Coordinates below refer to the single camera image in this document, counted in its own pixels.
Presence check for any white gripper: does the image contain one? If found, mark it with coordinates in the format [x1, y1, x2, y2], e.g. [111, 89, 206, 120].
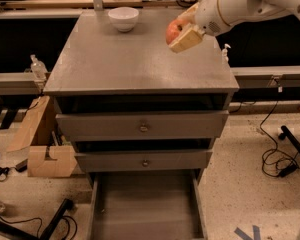
[169, 0, 231, 53]

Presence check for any red apple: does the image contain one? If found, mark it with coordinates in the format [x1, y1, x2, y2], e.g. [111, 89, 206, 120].
[166, 18, 188, 45]

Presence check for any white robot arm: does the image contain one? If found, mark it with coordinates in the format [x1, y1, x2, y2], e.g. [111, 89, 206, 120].
[166, 0, 300, 53]

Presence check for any grey top drawer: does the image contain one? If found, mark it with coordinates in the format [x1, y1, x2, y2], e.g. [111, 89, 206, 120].
[56, 111, 229, 142]

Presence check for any grey drawer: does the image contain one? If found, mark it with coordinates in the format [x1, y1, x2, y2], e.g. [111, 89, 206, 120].
[75, 150, 212, 172]
[87, 170, 208, 240]
[56, 111, 229, 142]

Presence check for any grey drawer cabinet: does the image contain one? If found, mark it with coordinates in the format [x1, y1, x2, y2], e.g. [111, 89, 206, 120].
[43, 9, 240, 185]

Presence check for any grey middle drawer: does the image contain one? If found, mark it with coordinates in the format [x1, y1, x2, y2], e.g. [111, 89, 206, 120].
[75, 150, 212, 172]

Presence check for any grey bottom drawer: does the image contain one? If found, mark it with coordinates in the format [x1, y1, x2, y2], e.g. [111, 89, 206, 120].
[87, 170, 208, 240]

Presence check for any small white pump bottle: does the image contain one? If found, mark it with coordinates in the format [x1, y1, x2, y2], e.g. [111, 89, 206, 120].
[222, 43, 231, 63]

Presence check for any white ceramic bowl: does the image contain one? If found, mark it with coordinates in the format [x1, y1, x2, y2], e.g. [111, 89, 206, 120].
[108, 7, 139, 32]

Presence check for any clear sanitizer bottle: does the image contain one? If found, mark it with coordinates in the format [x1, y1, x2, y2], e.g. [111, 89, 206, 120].
[30, 55, 47, 80]

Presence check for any black stand leg right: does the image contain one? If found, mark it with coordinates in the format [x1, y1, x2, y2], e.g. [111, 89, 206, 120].
[281, 125, 300, 154]

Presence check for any black stand leg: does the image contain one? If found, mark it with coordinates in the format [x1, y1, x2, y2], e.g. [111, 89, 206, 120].
[0, 199, 74, 240]
[281, 125, 300, 154]

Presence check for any folded cardboard box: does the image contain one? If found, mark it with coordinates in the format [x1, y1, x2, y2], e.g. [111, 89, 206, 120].
[27, 146, 77, 178]

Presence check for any black stand leg left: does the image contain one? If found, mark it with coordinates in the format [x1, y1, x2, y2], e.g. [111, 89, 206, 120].
[0, 199, 74, 240]

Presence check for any black power cable with adapter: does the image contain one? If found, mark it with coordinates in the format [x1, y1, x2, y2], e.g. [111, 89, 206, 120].
[259, 80, 300, 179]

